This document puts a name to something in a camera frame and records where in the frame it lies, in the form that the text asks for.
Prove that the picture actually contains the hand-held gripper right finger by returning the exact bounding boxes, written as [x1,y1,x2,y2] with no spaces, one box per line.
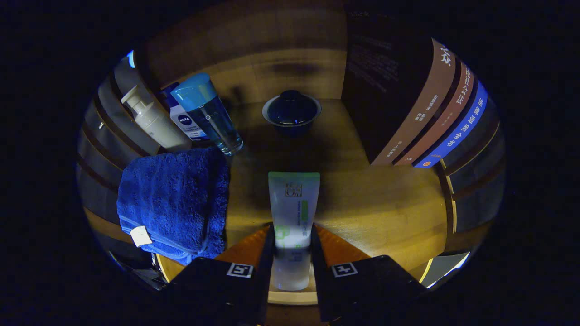
[310,224,426,326]

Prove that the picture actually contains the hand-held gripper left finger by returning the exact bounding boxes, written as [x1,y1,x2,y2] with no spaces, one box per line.
[163,224,276,326]

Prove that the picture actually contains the white and green tube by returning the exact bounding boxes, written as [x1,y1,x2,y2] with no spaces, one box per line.
[267,171,321,291]

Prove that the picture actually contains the wooden countertop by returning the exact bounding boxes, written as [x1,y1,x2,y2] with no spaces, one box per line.
[84,99,454,306]

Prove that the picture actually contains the wooden cabinet with slatted sides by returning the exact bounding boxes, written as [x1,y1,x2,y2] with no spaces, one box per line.
[77,0,506,290]

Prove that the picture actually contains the folded blue towel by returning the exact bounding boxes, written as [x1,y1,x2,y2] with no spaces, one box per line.
[116,146,230,266]

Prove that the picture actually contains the blue lidded teacup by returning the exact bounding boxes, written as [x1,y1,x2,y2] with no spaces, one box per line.
[262,90,322,136]

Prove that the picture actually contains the clear teal capped bottle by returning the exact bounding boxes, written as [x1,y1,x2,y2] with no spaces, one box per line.
[171,73,244,156]

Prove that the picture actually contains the white bottle with blue cap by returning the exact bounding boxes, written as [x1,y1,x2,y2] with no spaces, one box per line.
[159,82,210,142]

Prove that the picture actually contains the white pump bottle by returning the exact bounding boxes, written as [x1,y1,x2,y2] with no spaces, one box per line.
[120,85,193,152]

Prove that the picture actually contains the dark brown book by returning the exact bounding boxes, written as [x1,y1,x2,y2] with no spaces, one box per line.
[342,14,457,166]

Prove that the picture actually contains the blue book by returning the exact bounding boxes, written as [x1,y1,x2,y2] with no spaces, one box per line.
[415,81,489,169]

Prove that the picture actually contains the reddish brown book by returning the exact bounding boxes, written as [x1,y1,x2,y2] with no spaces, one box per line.
[394,61,475,166]

